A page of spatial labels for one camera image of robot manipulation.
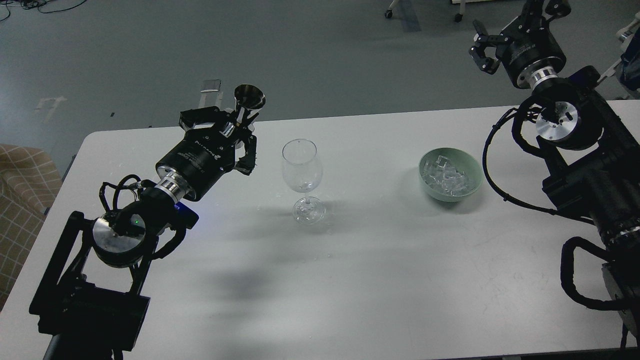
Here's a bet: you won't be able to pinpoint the pile of ice cubes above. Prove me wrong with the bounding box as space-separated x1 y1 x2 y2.
421 155 478 198

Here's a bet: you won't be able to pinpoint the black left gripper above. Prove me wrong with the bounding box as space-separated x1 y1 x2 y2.
155 106 258 202

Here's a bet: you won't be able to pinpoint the green bowl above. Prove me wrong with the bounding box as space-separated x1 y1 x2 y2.
418 147 483 203

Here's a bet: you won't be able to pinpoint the beige checkered cushion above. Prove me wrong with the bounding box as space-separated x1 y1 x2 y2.
0 143 62 308

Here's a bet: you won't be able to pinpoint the blue jeans on chair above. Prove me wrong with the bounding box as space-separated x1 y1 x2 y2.
615 13 640 100

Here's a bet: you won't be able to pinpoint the clear wine glass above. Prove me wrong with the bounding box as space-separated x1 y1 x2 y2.
281 138 326 225

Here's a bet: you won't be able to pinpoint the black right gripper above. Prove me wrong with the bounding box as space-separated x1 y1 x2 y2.
468 0 572 89

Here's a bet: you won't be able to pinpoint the steel cocktail jigger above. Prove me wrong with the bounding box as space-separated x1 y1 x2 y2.
221 84 266 138

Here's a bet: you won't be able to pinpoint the white tape floor marker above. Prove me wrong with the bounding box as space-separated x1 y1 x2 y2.
197 79 224 111

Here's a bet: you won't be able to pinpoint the black floor cables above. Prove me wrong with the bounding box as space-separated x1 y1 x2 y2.
0 0 86 21

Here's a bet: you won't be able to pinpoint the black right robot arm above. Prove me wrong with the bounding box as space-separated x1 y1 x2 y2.
469 0 639 351

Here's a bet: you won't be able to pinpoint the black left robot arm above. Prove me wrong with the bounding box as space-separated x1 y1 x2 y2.
29 104 261 360

